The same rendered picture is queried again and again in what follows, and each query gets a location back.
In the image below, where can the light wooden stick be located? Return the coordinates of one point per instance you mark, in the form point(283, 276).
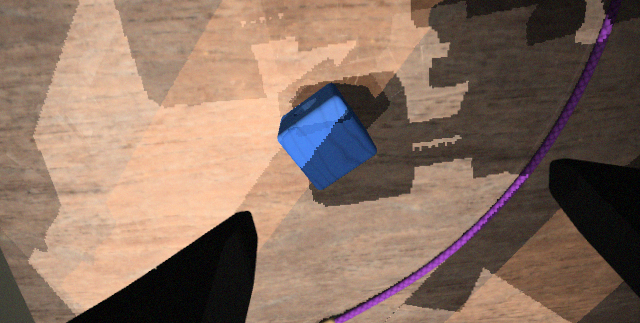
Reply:
point(516, 185)

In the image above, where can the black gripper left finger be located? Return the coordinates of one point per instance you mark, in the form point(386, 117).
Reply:
point(209, 281)

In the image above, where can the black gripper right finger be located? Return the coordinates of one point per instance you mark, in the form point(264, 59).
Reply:
point(603, 202)

